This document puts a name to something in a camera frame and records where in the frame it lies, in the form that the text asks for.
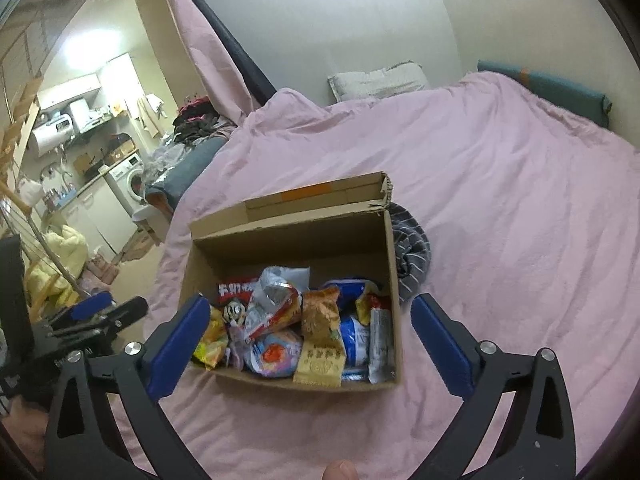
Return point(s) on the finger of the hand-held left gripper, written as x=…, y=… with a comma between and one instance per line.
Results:
x=127, y=310
x=92, y=305

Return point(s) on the dark curtain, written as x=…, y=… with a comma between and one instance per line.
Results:
x=245, y=60

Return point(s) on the pink curtain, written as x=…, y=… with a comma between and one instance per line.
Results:
x=210, y=60

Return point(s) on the red cartoon face snack packet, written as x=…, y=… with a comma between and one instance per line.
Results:
x=235, y=292

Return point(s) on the white base cabinet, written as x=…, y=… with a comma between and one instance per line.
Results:
x=100, y=215

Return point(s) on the hanging white towel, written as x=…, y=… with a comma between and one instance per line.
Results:
x=149, y=115

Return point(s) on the pink blanket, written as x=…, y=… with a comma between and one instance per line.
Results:
x=500, y=210

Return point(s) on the grey patterned pillow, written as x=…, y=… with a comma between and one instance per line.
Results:
x=380, y=82

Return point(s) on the small grey white stick packet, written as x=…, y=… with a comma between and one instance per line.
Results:
x=381, y=345

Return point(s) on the white clothes heap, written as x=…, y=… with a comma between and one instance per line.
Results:
x=165, y=160

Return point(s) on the cardboard box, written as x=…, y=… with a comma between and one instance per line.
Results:
x=300, y=240

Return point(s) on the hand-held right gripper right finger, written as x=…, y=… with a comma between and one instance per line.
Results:
x=442, y=345

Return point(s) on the yellow duvet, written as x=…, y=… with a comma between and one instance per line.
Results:
x=65, y=250

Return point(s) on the blue and white snack packet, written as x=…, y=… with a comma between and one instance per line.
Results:
x=355, y=340

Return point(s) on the dark blue snack packet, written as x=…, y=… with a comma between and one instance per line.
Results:
x=350, y=290

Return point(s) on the dark clothes pile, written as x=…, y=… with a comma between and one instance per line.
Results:
x=200, y=120

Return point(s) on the white washing machine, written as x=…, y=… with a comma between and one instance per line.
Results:
x=131, y=180

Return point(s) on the wooden stairs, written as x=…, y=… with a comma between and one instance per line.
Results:
x=20, y=110

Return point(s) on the yellow snack packet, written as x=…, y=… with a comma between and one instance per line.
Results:
x=212, y=340

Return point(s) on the cardboard boxes on shelf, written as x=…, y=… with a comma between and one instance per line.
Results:
x=120, y=149

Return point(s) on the person's right hand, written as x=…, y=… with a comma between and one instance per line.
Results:
x=340, y=471

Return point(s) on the white water heater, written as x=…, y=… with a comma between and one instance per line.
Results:
x=50, y=132

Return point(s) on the white wall cabinet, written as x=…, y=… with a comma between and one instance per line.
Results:
x=70, y=90

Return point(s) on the orange gold snack packet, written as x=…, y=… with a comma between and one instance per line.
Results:
x=320, y=340

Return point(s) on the white wall appliance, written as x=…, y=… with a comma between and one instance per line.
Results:
x=79, y=112

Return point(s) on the teal bolster cushion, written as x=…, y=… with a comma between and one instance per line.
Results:
x=550, y=90

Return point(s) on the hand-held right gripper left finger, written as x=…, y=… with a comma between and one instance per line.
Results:
x=182, y=345

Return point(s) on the grey white red-end snack packet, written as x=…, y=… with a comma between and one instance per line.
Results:
x=275, y=295

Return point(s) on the white red light-blue snack packet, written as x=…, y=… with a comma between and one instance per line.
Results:
x=275, y=355

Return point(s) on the grey striped cloth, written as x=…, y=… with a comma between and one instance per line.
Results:
x=412, y=255

